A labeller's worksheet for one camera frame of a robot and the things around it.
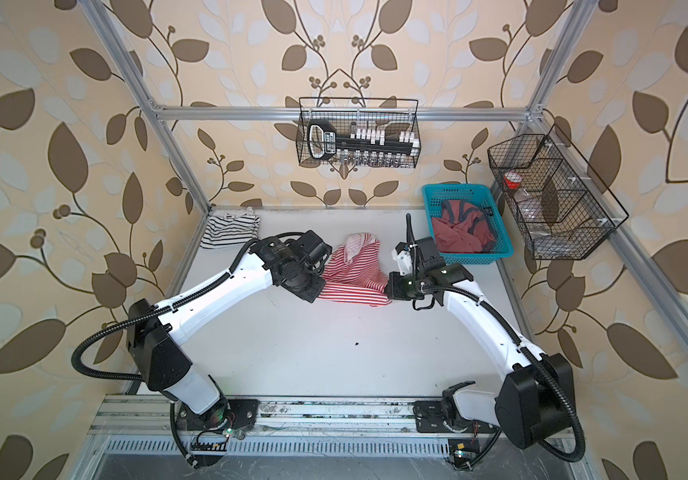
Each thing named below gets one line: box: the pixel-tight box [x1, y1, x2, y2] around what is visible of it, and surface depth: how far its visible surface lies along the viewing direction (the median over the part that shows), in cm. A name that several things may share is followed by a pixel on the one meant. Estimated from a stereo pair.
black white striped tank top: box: [200, 207, 260, 249], surface depth 113 cm
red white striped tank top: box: [318, 233, 392, 307], surface depth 95 cm
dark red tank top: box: [432, 200, 496, 253], surface depth 110 cm
